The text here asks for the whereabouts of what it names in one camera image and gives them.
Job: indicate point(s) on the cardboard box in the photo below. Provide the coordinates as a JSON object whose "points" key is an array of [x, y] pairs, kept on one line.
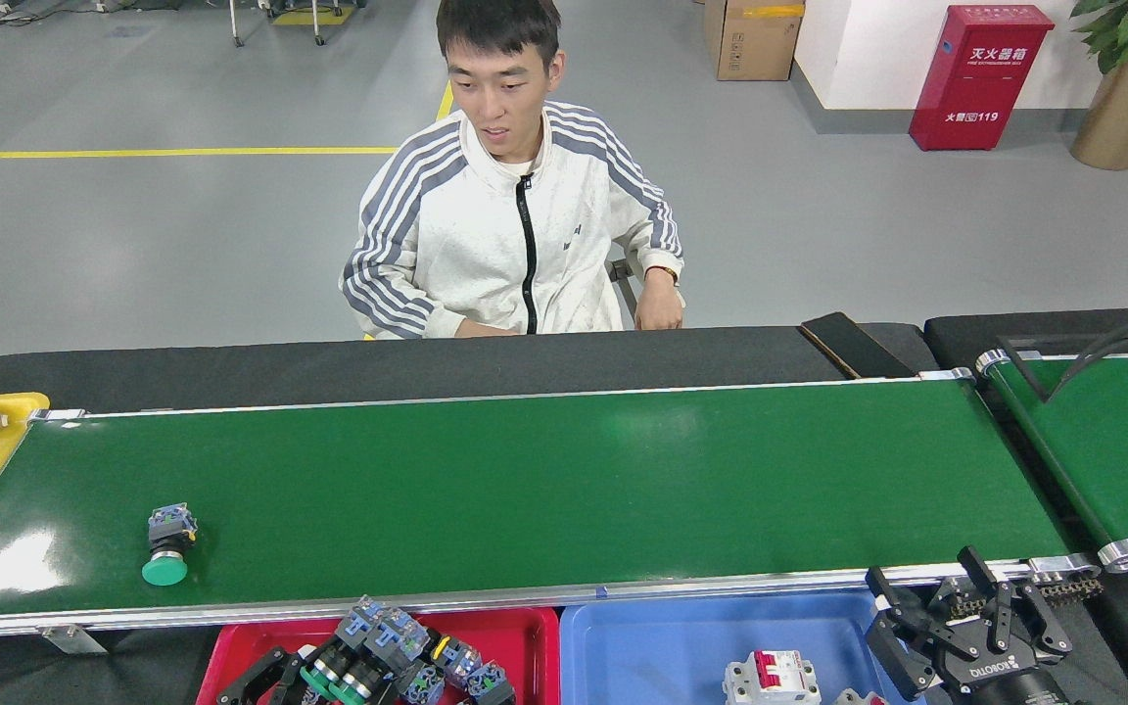
{"points": [[755, 39]]}

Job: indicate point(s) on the red plastic tray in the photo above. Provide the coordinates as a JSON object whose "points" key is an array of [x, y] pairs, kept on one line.
{"points": [[525, 636]]}

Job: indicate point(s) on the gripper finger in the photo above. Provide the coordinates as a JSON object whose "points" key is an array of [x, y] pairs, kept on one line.
{"points": [[256, 681]]}

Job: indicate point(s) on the long green conveyor belt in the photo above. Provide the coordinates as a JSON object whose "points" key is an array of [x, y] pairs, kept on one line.
{"points": [[525, 490]]}

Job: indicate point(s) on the red fire extinguisher cabinet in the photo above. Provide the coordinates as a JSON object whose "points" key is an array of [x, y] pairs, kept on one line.
{"points": [[980, 83]]}

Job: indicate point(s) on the black guide bracket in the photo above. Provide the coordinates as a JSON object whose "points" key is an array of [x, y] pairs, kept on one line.
{"points": [[1112, 343]]}

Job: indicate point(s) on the person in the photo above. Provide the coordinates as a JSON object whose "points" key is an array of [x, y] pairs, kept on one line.
{"points": [[495, 245]]}

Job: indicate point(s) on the black smartphone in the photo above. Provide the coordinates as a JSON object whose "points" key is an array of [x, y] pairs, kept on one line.
{"points": [[853, 345]]}

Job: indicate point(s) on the person's left hand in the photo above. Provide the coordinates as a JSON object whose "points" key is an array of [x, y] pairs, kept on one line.
{"points": [[660, 304]]}

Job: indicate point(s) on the white wheeled stand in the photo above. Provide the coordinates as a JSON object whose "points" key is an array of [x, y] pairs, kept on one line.
{"points": [[317, 24]]}

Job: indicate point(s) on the blue plastic tray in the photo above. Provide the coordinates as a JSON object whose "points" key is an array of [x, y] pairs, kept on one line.
{"points": [[652, 656]]}

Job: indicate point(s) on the green mushroom push button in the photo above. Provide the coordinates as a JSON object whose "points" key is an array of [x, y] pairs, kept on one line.
{"points": [[398, 636], [164, 570], [360, 622], [491, 683]]}

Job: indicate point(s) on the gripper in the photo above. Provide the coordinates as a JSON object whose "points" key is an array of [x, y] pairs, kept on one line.
{"points": [[1014, 685]]}

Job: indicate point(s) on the person's right hand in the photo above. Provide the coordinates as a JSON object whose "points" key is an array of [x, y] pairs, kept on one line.
{"points": [[478, 331]]}

